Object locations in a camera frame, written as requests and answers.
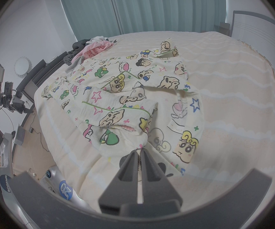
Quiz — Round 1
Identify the blue-green curtain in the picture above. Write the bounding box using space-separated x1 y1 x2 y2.
56 0 122 42
108 0 228 34

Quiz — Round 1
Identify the round white mirror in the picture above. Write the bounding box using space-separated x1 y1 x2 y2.
14 57 31 76

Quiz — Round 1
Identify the grey bedside table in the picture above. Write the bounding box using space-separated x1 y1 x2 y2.
214 22 231 36

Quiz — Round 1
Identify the white printed pyjama top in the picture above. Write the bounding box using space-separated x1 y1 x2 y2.
41 37 203 183

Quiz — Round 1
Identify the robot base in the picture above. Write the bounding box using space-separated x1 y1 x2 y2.
0 131 97 224

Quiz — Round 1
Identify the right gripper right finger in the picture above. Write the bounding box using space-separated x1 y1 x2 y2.
140 148 183 206

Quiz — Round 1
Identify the bed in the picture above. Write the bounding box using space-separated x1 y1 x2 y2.
34 10 275 214

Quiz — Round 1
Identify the pile of clothes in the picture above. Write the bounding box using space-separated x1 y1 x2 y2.
63 35 118 72

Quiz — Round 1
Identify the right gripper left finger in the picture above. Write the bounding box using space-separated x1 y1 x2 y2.
98 149 139 215

